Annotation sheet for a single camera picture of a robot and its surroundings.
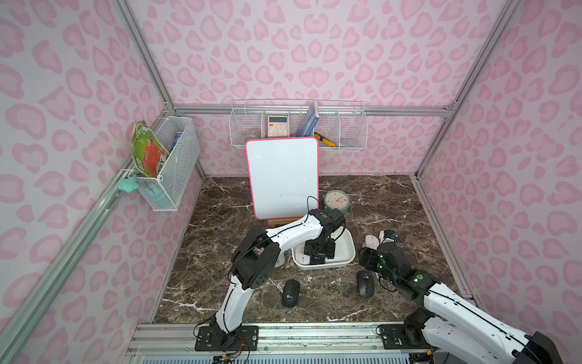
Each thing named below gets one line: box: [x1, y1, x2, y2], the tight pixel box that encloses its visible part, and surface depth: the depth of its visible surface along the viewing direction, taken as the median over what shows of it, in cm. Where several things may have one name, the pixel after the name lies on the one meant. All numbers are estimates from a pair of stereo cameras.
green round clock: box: [323, 189, 351, 214], surface depth 109 cm
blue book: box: [295, 100, 320, 138], surface depth 90 cm
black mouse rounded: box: [356, 269, 376, 299], surface depth 84 cm
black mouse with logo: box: [281, 279, 301, 308], surface depth 83 cm
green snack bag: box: [130, 120, 169, 179], surface depth 74 cm
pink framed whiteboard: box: [245, 136, 321, 220], surface depth 92 cm
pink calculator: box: [267, 115, 289, 138], surface depth 97 cm
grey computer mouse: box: [274, 251, 286, 268], surface depth 90 cm
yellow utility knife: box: [313, 131, 337, 148], surface depth 100 cm
